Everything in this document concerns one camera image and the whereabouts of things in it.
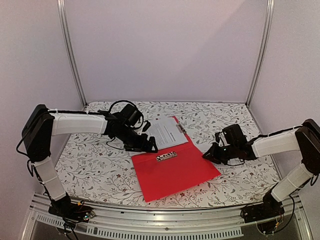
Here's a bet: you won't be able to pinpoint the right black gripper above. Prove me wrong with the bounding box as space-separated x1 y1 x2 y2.
203 142 238 165

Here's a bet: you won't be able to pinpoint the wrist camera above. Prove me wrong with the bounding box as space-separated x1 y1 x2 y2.
142 120 151 132
214 132 225 147

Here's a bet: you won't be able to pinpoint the left aluminium frame post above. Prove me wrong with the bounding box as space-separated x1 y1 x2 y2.
56 0 88 107

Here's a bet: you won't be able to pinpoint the aluminium frame post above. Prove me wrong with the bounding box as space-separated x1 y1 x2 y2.
245 0 275 108
56 0 88 107

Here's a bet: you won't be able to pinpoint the right aluminium frame post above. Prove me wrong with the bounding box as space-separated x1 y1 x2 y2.
245 0 275 108

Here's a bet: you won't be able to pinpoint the printed white paper sheets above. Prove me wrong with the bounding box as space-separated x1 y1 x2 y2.
146 117 188 150

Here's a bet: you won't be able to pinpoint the red file folder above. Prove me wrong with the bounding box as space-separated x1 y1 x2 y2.
131 115 223 203

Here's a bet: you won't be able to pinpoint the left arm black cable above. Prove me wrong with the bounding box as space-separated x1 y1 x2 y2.
48 99 145 126

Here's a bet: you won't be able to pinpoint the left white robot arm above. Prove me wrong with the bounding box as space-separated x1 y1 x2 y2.
19 103 158 217

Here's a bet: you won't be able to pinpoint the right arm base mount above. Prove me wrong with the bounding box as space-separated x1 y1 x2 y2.
240 191 285 235

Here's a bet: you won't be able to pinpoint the aluminium front rail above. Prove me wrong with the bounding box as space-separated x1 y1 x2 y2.
20 193 315 240

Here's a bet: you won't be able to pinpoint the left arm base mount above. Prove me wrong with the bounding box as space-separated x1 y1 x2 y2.
48 194 96 223

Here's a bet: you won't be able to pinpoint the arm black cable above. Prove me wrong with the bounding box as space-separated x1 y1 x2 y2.
48 99 145 126
257 124 305 138

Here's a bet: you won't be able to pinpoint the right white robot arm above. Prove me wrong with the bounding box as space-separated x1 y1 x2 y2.
202 118 320 218

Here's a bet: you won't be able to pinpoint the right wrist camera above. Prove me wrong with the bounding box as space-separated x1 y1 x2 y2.
214 132 225 147

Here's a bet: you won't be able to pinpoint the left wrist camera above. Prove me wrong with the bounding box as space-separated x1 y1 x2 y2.
142 120 151 132

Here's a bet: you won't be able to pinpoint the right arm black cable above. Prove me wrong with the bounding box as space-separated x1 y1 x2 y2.
257 124 305 138

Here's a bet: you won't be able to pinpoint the spine metal folder clip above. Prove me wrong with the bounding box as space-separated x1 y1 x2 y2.
156 151 178 162

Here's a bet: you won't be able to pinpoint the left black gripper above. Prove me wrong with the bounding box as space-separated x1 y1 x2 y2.
117 125 159 153

